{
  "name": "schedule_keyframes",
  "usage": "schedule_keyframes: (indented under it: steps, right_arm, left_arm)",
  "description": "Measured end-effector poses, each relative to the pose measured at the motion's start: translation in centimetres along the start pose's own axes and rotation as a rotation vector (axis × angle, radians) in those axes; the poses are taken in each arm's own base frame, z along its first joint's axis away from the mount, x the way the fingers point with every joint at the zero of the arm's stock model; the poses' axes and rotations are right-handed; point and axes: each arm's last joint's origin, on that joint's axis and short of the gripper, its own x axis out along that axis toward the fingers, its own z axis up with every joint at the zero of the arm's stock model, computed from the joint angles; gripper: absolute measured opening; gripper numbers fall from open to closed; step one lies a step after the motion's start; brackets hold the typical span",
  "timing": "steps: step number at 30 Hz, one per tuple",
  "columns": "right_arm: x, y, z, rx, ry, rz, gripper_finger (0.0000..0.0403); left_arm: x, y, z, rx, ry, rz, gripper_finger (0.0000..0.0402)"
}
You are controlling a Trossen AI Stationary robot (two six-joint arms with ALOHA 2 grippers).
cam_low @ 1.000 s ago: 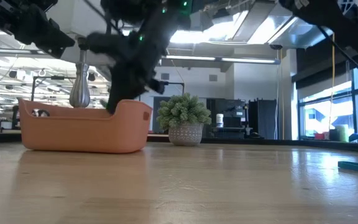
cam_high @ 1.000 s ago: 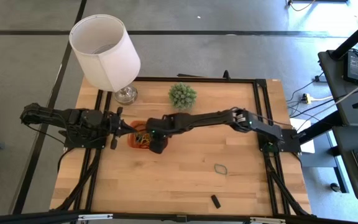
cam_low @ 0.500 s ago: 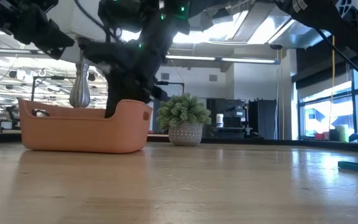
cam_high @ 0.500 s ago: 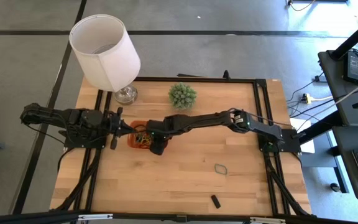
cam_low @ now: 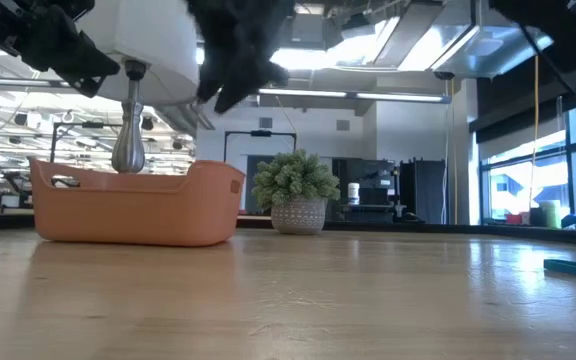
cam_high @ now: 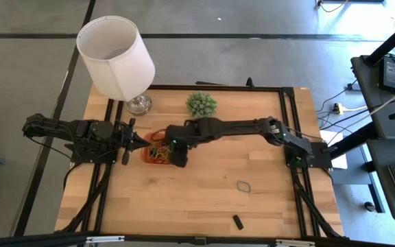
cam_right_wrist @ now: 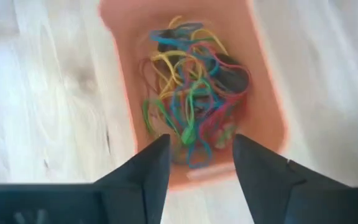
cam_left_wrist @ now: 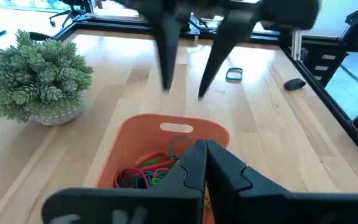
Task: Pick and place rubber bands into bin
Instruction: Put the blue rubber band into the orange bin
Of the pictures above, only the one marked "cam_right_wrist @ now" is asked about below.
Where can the yellow rubber band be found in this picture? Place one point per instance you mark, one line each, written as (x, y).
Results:
(169, 62)
(211, 35)

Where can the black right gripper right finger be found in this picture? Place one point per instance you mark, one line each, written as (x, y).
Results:
(291, 199)

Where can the orange plastic bin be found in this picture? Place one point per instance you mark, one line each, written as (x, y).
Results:
(259, 93)

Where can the red rubber band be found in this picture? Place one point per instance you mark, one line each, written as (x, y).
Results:
(145, 71)
(228, 99)

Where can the green rubber band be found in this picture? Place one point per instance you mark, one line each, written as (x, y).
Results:
(163, 112)
(189, 133)

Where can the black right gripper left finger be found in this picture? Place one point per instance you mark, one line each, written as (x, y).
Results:
(120, 199)

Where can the blue rubber band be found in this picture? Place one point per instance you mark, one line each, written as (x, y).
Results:
(179, 39)

